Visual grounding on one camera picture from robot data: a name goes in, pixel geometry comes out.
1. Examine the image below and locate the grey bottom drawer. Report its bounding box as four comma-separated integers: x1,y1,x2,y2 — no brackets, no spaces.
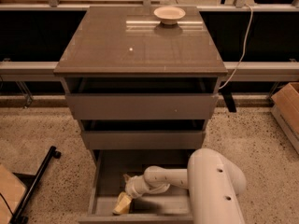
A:
78,149,193,224

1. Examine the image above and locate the grey metal rail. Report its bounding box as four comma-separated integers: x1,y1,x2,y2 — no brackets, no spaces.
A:
0,62,299,82

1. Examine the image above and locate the grey middle drawer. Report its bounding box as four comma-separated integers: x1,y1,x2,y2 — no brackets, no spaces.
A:
81,119,206,149

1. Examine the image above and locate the white ceramic bowl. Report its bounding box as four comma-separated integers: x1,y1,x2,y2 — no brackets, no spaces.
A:
154,6,186,25

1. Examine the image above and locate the white power cable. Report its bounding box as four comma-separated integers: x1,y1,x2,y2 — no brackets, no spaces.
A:
218,4,254,91

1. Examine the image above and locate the grey drawer cabinet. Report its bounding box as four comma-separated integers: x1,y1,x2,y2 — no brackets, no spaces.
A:
53,5,228,224

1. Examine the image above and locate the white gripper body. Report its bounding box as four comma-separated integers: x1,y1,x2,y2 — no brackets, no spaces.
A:
125,175,150,199

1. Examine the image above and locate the black metal stand leg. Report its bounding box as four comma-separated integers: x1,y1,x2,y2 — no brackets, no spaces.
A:
8,146,61,224

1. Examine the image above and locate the grey drawer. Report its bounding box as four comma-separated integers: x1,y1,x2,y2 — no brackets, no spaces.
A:
78,149,193,224
81,119,206,149
64,77,220,121

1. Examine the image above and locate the cardboard box at right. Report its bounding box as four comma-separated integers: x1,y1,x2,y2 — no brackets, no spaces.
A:
271,82,299,153

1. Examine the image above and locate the grey top drawer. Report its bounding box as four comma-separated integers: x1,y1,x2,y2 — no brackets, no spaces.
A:
64,77,220,121

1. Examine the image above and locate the wooden board at left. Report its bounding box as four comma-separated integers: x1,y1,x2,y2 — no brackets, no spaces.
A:
0,164,27,224

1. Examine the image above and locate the black bracket under rail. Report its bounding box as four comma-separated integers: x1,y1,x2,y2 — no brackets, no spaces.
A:
220,84,236,113

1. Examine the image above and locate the yellow sponge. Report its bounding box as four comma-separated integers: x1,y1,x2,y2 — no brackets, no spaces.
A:
112,191,132,215

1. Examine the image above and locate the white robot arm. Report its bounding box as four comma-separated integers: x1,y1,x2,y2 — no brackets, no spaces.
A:
113,148,246,224

